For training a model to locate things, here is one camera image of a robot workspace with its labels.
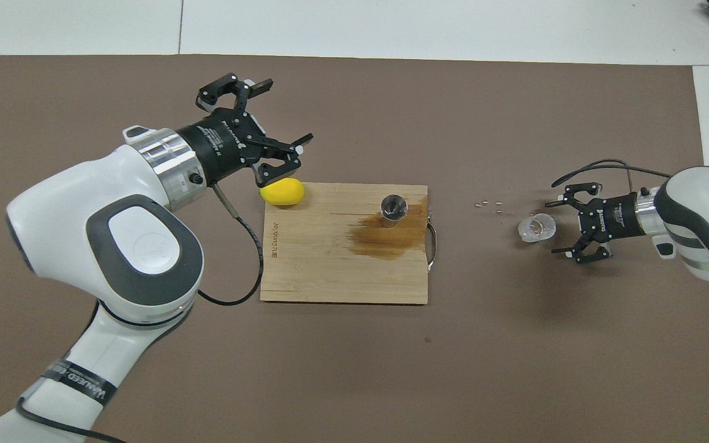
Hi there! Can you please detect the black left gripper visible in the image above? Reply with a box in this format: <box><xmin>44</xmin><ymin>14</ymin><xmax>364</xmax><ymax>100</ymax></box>
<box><xmin>179</xmin><ymin>73</ymin><xmax>314</xmax><ymax>188</ymax></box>

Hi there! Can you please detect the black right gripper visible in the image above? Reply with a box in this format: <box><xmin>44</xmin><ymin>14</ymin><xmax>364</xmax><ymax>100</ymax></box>
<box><xmin>545</xmin><ymin>183</ymin><xmax>646</xmax><ymax>265</ymax></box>

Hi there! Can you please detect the clear plastic cup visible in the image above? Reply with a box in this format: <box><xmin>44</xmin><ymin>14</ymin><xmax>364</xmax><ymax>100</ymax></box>
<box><xmin>518</xmin><ymin>213</ymin><xmax>558</xmax><ymax>243</ymax></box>

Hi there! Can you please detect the steel double jigger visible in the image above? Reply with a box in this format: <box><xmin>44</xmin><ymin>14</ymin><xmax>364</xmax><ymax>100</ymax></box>
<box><xmin>379</xmin><ymin>194</ymin><xmax>409</xmax><ymax>228</ymax></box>

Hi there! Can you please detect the yellow lemon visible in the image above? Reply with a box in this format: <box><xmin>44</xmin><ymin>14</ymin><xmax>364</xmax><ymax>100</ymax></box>
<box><xmin>260</xmin><ymin>177</ymin><xmax>306</xmax><ymax>207</ymax></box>

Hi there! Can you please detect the wooden cutting board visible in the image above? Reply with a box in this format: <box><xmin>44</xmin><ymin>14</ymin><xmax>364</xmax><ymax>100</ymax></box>
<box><xmin>260</xmin><ymin>183</ymin><xmax>438</xmax><ymax>305</ymax></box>

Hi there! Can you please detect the brown paper table mat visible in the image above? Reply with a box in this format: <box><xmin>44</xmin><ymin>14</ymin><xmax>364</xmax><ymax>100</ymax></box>
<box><xmin>0</xmin><ymin>54</ymin><xmax>709</xmax><ymax>443</ymax></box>

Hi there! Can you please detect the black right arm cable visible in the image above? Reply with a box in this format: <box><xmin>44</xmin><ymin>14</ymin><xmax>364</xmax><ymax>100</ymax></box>
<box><xmin>551</xmin><ymin>159</ymin><xmax>709</xmax><ymax>296</ymax></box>

